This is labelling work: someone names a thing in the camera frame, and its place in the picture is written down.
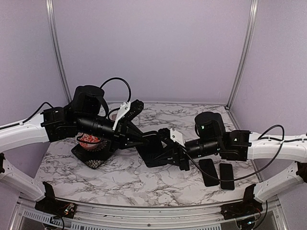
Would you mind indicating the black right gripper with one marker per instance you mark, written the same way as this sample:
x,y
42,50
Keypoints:
x,y
176,152

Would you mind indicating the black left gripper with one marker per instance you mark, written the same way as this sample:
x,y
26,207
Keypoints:
x,y
128,134

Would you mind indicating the black phone case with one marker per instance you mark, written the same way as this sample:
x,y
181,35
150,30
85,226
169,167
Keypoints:
x,y
149,151

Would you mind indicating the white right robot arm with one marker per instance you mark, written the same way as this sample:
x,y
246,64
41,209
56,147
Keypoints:
x,y
242,145

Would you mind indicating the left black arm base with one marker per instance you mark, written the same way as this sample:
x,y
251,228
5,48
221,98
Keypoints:
x,y
49,204

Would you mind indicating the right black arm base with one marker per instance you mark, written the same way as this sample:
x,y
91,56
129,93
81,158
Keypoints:
x,y
248,206

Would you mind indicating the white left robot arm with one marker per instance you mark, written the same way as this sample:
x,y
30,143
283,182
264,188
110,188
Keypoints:
x,y
81,115

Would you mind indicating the middle black smartphone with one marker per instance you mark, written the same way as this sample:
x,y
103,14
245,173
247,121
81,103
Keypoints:
x,y
210,175

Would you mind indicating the black smartphone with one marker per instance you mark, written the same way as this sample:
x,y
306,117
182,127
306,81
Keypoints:
x,y
226,173
210,175

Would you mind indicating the black square patterned plate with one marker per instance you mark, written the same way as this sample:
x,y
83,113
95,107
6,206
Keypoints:
x,y
95,157

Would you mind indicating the red white patterned bowl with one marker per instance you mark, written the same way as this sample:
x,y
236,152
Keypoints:
x,y
88,142

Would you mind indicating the rightmost black smartphone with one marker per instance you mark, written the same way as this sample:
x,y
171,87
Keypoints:
x,y
226,173

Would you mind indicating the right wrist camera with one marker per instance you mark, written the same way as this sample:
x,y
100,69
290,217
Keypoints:
x,y
175,135

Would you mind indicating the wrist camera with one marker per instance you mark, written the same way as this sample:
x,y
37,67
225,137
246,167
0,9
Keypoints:
x,y
175,135
128,111

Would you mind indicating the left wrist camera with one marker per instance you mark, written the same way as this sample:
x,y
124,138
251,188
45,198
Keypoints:
x,y
128,111

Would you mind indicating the front aluminium rail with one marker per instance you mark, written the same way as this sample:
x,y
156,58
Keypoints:
x,y
89,216

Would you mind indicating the left aluminium frame post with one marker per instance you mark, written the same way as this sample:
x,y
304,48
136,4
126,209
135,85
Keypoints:
x,y
56,47

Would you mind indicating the aluminium frame post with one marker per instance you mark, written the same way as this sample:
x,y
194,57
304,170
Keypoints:
x,y
56,47
244,54

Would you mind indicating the right aluminium frame post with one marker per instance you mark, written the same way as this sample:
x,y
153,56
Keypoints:
x,y
244,54

